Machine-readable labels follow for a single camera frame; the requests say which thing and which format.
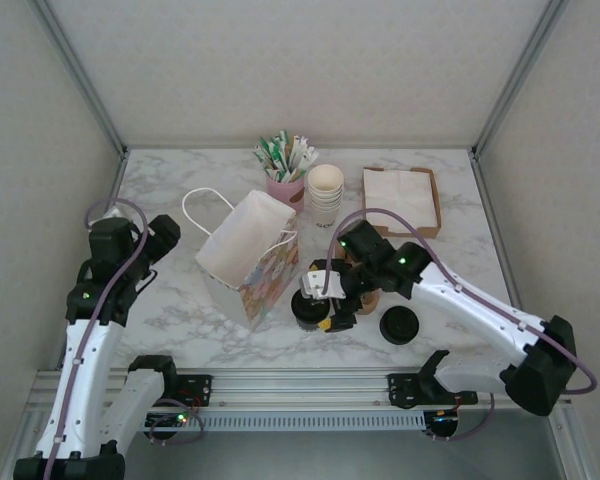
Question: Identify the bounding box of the pink paper cup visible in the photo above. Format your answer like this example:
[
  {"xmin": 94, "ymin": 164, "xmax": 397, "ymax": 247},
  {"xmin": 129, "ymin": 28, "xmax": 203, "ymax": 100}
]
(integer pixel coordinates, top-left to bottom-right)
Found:
[{"xmin": 264, "ymin": 170, "xmax": 306, "ymax": 214}]

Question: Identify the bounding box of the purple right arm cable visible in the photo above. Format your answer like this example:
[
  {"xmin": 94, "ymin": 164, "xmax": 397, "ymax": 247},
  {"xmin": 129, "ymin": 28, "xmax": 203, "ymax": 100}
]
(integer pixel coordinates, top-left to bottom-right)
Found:
[{"xmin": 322, "ymin": 207, "xmax": 599, "ymax": 444}]

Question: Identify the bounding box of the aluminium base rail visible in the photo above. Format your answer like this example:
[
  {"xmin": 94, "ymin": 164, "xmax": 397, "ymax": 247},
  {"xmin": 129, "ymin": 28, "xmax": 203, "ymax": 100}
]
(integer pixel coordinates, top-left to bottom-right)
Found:
[{"xmin": 24, "ymin": 368, "xmax": 576, "ymax": 412}]

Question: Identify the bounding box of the white paper napkin stack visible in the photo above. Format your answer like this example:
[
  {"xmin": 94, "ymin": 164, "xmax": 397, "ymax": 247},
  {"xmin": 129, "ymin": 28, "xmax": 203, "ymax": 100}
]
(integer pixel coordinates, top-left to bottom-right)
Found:
[{"xmin": 363, "ymin": 168, "xmax": 439, "ymax": 229}]

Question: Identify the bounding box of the brown cardboard napkin tray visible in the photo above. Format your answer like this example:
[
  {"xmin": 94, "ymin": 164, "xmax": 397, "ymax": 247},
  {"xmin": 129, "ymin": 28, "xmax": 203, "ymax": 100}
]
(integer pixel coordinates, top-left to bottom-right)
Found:
[{"xmin": 362, "ymin": 167, "xmax": 442, "ymax": 240}]

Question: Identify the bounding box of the black cup lid stack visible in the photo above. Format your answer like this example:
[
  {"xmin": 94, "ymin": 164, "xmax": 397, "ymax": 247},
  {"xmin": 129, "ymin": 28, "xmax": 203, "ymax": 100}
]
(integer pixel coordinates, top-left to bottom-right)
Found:
[{"xmin": 378, "ymin": 305, "xmax": 421, "ymax": 346}]

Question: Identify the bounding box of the black plastic cup lid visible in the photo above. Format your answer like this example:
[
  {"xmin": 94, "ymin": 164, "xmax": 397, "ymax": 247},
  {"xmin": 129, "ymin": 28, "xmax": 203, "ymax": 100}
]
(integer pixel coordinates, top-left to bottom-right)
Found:
[{"xmin": 290, "ymin": 289, "xmax": 331, "ymax": 327}]

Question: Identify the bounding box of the aluminium table side rail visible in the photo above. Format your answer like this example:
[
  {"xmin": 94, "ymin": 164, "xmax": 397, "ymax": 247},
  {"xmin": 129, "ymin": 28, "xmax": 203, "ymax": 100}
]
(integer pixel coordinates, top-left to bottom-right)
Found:
[
  {"xmin": 82, "ymin": 149, "xmax": 130, "ymax": 241},
  {"xmin": 469, "ymin": 149, "xmax": 541, "ymax": 341}
]

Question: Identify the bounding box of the brown pulp cup carrier stack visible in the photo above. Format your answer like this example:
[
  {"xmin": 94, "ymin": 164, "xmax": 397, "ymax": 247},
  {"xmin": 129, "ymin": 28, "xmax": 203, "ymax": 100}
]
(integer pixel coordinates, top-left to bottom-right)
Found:
[{"xmin": 335, "ymin": 249, "xmax": 381, "ymax": 317}]

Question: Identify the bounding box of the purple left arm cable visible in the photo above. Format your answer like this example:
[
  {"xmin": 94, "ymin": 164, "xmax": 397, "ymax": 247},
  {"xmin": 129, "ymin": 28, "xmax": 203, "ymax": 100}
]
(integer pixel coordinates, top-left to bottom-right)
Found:
[{"xmin": 44, "ymin": 197, "xmax": 206, "ymax": 480}]

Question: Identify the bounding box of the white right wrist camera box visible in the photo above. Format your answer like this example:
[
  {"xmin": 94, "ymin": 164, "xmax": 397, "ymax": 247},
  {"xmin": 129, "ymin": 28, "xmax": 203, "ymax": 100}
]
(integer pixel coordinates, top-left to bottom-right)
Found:
[{"xmin": 299, "ymin": 269, "xmax": 342, "ymax": 302}]

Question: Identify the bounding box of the grey slotted cable duct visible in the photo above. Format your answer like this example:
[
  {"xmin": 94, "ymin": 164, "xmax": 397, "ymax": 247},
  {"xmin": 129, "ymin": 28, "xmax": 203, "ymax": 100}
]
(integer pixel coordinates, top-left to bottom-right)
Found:
[{"xmin": 129, "ymin": 410, "xmax": 427, "ymax": 433}]

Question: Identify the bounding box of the cartoon animal paper gift bag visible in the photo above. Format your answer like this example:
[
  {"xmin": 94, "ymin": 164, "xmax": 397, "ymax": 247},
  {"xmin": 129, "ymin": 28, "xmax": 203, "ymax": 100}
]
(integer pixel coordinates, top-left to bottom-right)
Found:
[{"xmin": 181, "ymin": 187, "xmax": 301, "ymax": 332}]

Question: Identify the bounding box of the aluminium frame post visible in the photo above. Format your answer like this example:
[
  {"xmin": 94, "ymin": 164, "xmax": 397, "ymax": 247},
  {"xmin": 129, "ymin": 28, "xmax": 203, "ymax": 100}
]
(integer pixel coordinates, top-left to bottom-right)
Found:
[
  {"xmin": 469, "ymin": 0, "xmax": 576, "ymax": 161},
  {"xmin": 27, "ymin": 0, "xmax": 130, "ymax": 159}
]

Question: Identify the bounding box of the small circuit board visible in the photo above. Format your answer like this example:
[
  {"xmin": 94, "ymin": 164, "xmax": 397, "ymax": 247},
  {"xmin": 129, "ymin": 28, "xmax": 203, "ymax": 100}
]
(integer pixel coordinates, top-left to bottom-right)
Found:
[
  {"xmin": 146, "ymin": 410, "xmax": 201, "ymax": 427},
  {"xmin": 429, "ymin": 408, "xmax": 462, "ymax": 426}
]

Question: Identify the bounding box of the green white sugar stick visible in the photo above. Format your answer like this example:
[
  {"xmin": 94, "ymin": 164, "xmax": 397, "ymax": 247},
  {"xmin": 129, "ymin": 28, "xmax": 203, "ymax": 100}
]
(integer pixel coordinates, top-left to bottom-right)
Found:
[
  {"xmin": 274, "ymin": 128, "xmax": 290, "ymax": 169},
  {"xmin": 258, "ymin": 135, "xmax": 281, "ymax": 174},
  {"xmin": 252, "ymin": 143, "xmax": 276, "ymax": 177}
]

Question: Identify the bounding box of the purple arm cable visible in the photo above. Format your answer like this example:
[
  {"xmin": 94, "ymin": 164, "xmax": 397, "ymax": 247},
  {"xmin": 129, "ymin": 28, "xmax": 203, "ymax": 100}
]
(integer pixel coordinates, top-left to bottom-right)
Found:
[
  {"xmin": 44, "ymin": 197, "xmax": 206, "ymax": 480},
  {"xmin": 322, "ymin": 207, "xmax": 599, "ymax": 444}
]

